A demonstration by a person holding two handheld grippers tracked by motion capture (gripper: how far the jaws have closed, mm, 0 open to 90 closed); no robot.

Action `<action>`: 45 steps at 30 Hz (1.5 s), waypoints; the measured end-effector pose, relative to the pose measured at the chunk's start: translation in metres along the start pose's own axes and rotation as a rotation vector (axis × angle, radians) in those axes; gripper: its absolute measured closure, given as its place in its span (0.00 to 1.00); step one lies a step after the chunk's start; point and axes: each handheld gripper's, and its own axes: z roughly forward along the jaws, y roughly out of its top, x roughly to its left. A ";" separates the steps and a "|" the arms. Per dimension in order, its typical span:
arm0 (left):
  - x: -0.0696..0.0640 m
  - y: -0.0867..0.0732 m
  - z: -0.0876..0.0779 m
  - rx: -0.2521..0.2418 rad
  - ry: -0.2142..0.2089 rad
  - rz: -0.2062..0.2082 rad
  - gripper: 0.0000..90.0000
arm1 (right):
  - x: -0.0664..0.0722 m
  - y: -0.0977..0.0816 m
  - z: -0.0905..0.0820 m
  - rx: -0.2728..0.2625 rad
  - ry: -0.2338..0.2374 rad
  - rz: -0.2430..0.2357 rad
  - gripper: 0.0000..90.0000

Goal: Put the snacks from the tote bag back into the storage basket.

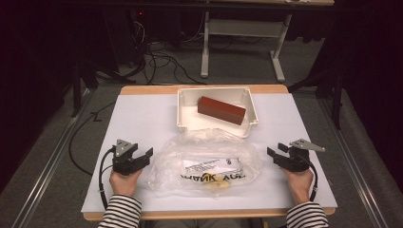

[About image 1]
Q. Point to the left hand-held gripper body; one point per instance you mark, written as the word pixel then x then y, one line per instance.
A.
pixel 125 164

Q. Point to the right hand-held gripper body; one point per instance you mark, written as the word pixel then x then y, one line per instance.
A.
pixel 296 161

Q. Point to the clear plastic bag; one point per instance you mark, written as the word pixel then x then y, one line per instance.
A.
pixel 196 148

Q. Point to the white plastic bin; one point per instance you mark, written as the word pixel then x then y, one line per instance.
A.
pixel 190 120

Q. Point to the red-brown snack box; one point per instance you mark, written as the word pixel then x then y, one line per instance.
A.
pixel 221 110

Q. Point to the person's left hand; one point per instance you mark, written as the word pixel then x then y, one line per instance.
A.
pixel 125 183

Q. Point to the person's right hand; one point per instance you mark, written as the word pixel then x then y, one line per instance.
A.
pixel 299 185

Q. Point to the white sheet table cover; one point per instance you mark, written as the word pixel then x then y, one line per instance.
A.
pixel 278 126

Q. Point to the small yellow object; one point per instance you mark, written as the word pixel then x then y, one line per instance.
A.
pixel 217 185

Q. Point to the black metal stand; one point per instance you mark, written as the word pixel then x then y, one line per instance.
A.
pixel 337 95
pixel 79 79

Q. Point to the dark equipment with red light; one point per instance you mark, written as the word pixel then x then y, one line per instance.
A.
pixel 126 34

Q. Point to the white-framed desk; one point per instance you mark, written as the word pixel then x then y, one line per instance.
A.
pixel 244 28

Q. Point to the metal floor rail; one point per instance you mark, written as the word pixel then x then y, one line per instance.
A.
pixel 348 164
pixel 47 164

